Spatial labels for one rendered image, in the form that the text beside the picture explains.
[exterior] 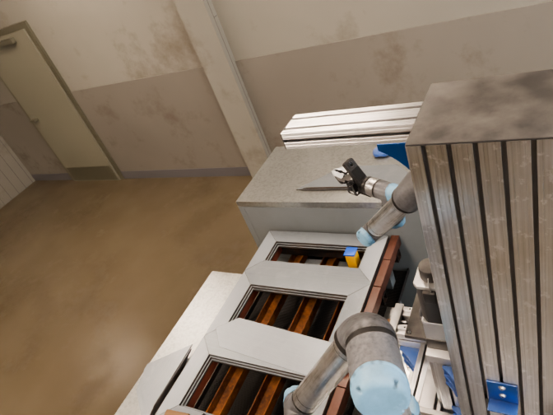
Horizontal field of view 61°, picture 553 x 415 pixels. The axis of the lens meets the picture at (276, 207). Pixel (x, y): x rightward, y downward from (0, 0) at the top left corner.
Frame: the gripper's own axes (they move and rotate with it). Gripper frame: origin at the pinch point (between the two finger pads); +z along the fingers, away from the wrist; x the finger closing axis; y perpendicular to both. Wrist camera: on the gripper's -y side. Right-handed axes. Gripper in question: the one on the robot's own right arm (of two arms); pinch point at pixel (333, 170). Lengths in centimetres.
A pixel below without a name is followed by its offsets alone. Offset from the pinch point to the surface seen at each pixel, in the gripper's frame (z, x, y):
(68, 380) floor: 191, -185, 121
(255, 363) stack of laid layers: 3, -78, 50
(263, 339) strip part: 10, -67, 52
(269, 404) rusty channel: -8, -86, 62
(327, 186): 43, 17, 41
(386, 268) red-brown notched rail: -6, -1, 63
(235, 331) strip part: 26, -74, 51
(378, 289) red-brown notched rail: -12, -14, 62
